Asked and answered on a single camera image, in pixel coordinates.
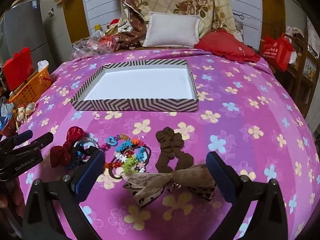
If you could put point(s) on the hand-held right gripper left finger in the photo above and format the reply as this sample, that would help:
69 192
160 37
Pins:
88 173

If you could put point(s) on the small red basket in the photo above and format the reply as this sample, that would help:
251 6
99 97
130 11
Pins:
8 127

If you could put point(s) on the red bow scrunchie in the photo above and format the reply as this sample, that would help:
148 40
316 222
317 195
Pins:
63 152

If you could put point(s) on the orange plastic basket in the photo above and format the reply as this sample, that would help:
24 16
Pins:
32 87

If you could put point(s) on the clear plastic bags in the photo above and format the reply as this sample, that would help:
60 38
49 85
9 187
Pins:
92 43

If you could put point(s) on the black scrunchie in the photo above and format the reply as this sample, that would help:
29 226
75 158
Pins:
90 151

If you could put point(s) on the white pillow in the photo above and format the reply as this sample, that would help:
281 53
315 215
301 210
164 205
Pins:
172 30

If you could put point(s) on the red plush toy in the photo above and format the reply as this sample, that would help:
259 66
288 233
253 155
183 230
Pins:
113 23

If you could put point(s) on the red paper bag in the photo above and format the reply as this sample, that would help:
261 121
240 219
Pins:
18 67

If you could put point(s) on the gold round ornaments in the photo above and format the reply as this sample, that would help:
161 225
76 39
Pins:
21 112

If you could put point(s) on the brown floral blanket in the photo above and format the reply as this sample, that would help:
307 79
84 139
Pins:
130 12

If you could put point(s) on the brown scrunchie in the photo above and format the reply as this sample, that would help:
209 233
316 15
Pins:
172 142

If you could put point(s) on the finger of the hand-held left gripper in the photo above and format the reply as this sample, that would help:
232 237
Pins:
23 135
41 139

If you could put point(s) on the white plastic bag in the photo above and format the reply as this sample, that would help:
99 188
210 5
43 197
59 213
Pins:
43 65

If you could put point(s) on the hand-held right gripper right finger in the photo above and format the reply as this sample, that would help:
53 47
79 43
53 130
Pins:
217 175

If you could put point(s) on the leopard print bow hair clip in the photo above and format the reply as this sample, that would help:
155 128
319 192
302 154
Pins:
180 177

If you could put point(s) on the red shopping bag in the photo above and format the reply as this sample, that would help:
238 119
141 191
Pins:
275 52

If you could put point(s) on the wooden shelf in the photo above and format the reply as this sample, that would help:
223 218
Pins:
303 75

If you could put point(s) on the cream floral quilt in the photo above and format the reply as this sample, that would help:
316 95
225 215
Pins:
190 0

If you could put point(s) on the striped cardboard box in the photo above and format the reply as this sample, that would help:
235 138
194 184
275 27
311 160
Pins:
112 105

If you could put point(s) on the grey refrigerator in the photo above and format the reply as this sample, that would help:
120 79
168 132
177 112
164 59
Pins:
22 27

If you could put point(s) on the purple floral bedsheet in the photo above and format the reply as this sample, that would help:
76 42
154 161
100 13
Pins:
237 120

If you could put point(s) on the red ruffled pillow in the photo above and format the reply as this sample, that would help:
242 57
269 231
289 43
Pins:
225 46

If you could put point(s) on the blue plastic wrapper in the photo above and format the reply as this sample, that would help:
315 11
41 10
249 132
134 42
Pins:
5 108

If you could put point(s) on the yellow cap bottle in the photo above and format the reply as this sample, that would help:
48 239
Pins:
98 27

